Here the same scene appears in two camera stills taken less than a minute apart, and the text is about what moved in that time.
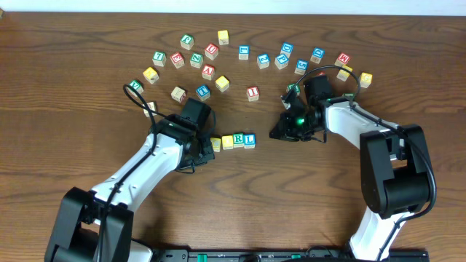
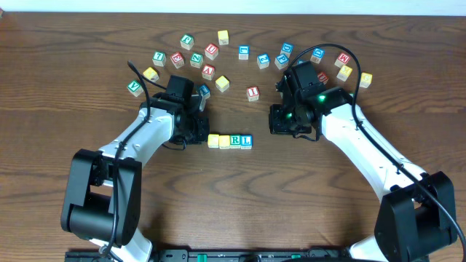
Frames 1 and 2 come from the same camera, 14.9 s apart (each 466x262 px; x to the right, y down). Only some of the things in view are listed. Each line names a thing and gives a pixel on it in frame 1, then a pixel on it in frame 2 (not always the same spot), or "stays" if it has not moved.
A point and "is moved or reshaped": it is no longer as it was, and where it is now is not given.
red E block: [178, 60] stays
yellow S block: [222, 83] stays
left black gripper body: [205, 150] → [200, 129]
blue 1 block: [244, 51] stays
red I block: [253, 94] stays
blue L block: [250, 140] is moved or reshaped
